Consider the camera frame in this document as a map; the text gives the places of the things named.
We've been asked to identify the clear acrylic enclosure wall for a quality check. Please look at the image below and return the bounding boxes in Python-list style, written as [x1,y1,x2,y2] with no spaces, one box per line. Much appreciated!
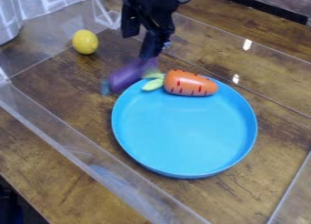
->
[0,68,210,224]

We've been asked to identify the purple toy eggplant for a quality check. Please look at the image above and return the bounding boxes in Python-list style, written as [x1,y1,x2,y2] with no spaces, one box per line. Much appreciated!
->
[101,57,158,96]

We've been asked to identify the round blue tray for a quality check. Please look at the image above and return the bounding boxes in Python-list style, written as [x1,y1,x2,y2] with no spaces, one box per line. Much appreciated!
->
[112,81,258,178]

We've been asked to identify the yellow toy lemon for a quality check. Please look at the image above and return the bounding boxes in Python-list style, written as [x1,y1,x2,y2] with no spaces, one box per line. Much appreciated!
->
[72,29,99,55]

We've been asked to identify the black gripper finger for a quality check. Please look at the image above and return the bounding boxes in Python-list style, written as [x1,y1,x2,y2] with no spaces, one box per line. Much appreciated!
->
[120,5,142,38]
[140,30,171,60]

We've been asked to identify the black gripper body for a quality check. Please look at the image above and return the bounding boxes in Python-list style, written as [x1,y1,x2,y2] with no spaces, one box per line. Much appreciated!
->
[123,0,180,33]

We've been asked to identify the clear acrylic corner bracket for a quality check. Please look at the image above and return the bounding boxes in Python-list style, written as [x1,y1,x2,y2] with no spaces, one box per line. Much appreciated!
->
[92,0,121,30]

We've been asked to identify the orange toy carrot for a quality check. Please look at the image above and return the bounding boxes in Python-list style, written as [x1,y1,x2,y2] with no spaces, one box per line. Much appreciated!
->
[142,69,219,97]

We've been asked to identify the grey white curtain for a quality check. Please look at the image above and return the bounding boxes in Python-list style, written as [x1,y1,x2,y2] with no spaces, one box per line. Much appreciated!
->
[0,0,85,45]

